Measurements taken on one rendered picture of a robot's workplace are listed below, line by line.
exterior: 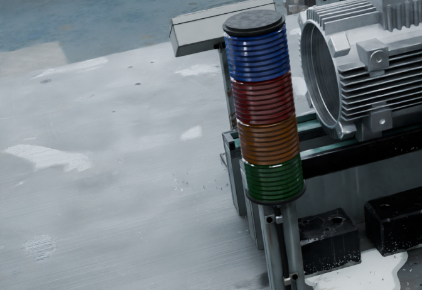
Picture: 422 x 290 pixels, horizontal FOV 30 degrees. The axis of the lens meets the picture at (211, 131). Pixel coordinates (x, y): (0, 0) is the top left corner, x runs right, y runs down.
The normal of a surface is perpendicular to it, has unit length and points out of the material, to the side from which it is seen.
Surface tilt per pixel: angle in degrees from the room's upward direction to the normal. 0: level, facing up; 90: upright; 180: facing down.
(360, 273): 0
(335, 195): 90
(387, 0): 90
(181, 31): 57
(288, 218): 90
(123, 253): 0
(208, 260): 0
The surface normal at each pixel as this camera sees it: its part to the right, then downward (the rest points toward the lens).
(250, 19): -0.15, -0.89
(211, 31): 0.11, -0.15
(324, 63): 0.21, 0.24
